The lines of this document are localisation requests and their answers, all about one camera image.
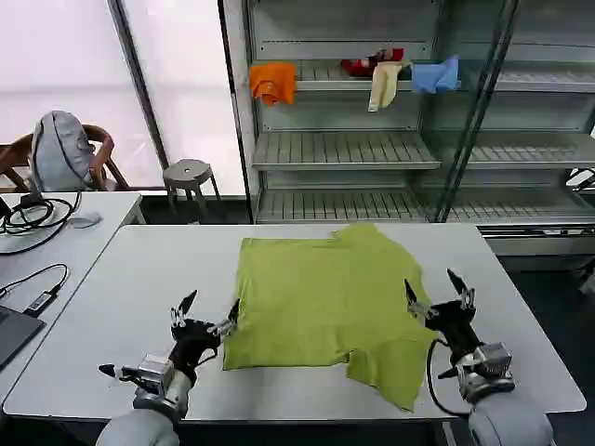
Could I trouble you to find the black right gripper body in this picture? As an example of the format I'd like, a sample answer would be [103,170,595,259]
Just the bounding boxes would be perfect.
[424,300,483,361]

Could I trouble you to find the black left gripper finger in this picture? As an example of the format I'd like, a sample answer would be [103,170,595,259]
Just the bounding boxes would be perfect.
[206,297,243,338]
[168,290,199,329]

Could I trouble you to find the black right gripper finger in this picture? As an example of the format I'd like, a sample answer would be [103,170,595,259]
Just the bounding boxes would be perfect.
[445,268,478,311]
[403,278,441,321]

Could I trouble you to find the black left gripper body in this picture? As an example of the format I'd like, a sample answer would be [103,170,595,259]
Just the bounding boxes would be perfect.
[168,318,222,375]

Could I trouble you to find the lime green shirt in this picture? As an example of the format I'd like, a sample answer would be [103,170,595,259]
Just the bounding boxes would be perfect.
[221,221,441,413]

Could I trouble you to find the grey round stool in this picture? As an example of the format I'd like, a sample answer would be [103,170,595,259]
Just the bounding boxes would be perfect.
[162,158,222,211]

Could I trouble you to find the grey computer mouse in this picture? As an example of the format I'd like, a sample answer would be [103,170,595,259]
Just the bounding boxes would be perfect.
[69,212,103,230]

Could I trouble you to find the empty grey glass shelf rack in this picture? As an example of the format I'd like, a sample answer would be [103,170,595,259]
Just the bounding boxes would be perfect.
[417,0,595,256]

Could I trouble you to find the white black device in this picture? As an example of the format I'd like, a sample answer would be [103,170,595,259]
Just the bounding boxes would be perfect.
[567,166,595,192]

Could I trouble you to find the grey shelf rack with clothes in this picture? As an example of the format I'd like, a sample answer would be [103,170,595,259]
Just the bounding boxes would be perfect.
[218,0,461,227]

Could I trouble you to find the dark grey laptop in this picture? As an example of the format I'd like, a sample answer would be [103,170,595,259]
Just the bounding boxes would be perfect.
[0,305,47,371]

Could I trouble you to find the brown wooden chair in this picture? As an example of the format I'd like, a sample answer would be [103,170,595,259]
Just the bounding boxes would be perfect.
[0,124,132,194]

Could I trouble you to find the grey backpack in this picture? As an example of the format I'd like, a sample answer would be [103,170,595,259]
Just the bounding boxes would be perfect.
[28,110,97,191]

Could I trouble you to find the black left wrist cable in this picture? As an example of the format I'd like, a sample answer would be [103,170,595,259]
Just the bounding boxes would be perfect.
[193,346,220,374]

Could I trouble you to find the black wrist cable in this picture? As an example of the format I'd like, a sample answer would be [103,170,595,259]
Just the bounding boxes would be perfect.
[193,346,220,374]
[426,337,470,418]

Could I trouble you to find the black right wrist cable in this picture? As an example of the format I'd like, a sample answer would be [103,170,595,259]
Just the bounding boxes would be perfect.
[426,337,470,418]

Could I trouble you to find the black adapter with cable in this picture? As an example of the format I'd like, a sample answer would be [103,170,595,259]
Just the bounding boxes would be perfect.
[0,263,70,318]

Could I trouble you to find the black coiled cable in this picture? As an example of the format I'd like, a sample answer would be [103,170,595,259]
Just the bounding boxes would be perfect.
[0,192,83,234]

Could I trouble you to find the dark slanted window post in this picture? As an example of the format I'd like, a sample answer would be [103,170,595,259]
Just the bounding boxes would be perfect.
[106,0,169,169]

